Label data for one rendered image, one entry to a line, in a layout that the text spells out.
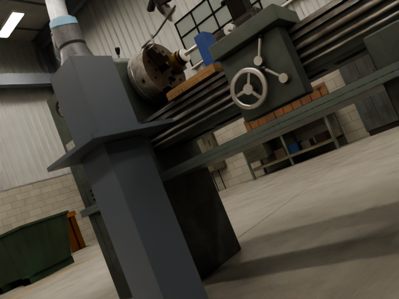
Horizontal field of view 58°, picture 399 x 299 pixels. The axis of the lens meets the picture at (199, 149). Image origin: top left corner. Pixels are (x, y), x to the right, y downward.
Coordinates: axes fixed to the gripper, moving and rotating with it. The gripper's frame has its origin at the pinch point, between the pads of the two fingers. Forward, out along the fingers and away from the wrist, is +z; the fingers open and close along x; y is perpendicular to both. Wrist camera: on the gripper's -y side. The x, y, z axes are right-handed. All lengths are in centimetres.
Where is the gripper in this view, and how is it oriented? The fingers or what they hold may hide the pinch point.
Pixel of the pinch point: (169, 19)
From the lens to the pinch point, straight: 208.1
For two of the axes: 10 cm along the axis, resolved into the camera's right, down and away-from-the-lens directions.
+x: 4.8, -3.7, 8.0
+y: 7.3, -3.4, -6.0
